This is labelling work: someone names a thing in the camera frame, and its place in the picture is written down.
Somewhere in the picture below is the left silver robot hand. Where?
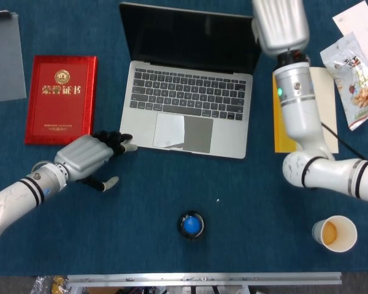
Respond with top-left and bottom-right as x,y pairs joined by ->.
53,130 -> 139,193

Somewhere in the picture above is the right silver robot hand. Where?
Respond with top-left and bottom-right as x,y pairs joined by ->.
251,0 -> 310,61

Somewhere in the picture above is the silver Apple laptop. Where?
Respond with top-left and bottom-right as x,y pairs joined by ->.
118,2 -> 263,159

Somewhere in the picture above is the red certificate folder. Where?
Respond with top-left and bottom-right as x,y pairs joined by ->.
24,55 -> 99,146

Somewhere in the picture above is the white paper card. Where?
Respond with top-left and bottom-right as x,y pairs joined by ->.
332,0 -> 368,63

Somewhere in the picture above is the yellow Lexicon book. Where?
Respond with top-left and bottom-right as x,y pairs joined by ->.
272,67 -> 340,154

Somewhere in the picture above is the white snack bag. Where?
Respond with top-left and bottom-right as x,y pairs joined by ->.
320,31 -> 368,132

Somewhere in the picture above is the grey translucent plastic folder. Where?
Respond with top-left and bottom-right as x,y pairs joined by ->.
0,10 -> 28,104

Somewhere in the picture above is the blue-capped bottle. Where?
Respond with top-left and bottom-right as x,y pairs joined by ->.
177,209 -> 206,242

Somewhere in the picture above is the crinkled plastic wrap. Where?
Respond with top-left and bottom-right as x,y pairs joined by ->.
30,275 -> 69,294

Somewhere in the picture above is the paper cup with orange drink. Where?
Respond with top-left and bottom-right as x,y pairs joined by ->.
312,215 -> 358,253

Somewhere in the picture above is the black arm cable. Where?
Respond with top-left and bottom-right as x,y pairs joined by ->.
321,122 -> 368,160

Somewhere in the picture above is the aluminium frame rail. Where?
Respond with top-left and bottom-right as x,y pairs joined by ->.
66,272 -> 343,288

